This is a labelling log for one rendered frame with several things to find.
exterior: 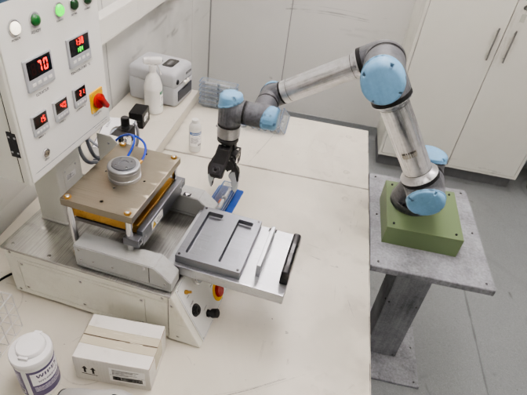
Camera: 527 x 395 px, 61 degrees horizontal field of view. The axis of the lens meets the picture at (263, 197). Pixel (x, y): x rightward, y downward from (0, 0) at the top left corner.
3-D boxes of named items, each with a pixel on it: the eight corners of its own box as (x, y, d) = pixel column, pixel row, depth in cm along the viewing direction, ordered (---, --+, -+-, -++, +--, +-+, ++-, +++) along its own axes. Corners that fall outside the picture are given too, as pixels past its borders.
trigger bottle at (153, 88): (146, 115, 200) (143, 60, 184) (143, 106, 206) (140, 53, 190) (165, 114, 202) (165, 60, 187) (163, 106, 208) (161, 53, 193)
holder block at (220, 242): (175, 261, 110) (174, 254, 109) (204, 212, 126) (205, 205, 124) (238, 280, 108) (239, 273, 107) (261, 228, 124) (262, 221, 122)
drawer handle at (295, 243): (278, 283, 109) (281, 272, 106) (292, 242, 120) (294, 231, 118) (286, 285, 108) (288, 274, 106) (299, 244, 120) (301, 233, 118)
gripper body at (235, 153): (241, 161, 159) (243, 132, 152) (232, 174, 152) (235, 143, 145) (220, 156, 160) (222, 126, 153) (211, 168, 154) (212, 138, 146)
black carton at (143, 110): (129, 127, 191) (128, 112, 186) (136, 117, 198) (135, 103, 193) (143, 129, 190) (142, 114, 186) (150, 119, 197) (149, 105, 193)
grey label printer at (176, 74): (129, 97, 211) (125, 62, 201) (149, 81, 227) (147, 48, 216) (177, 109, 207) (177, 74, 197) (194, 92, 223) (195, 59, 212)
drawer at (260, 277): (166, 273, 112) (165, 251, 107) (199, 219, 129) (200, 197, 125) (281, 306, 108) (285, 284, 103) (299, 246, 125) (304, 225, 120)
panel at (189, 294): (202, 342, 118) (174, 291, 109) (238, 263, 142) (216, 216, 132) (209, 342, 118) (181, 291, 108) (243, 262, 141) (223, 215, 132)
